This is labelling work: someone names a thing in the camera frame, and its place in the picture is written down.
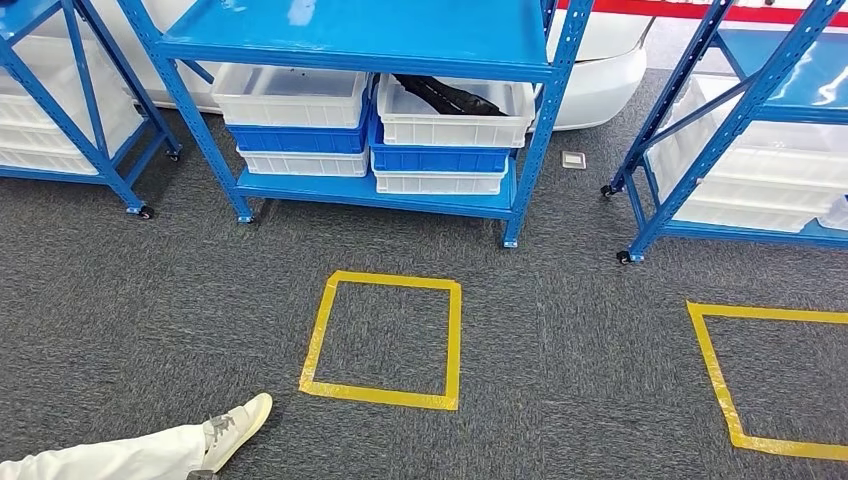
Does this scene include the white car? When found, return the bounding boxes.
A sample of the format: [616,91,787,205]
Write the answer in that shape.
[26,0,654,132]

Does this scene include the person's shoe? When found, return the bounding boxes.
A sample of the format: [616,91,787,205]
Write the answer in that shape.
[201,392,274,475]

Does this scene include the white plastic tray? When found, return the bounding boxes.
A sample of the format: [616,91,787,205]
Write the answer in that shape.
[376,74,537,149]
[237,146,370,178]
[372,162,508,197]
[211,64,369,129]

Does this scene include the large white plastic bin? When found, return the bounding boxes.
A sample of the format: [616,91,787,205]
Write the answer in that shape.
[0,36,144,175]
[645,74,848,233]

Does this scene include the blue plastic tray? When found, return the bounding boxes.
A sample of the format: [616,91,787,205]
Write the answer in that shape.
[368,115,511,175]
[227,99,371,155]

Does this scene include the long black plastic part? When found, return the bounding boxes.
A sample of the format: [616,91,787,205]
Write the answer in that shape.
[394,74,510,118]

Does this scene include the red barrier belt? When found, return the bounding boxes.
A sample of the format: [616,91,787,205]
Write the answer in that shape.
[556,0,848,29]

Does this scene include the blue steel shelf rack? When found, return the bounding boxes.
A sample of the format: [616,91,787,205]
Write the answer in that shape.
[0,0,181,220]
[115,0,594,250]
[601,0,848,266]

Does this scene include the person's leg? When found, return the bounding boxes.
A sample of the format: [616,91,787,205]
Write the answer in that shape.
[0,423,208,480]

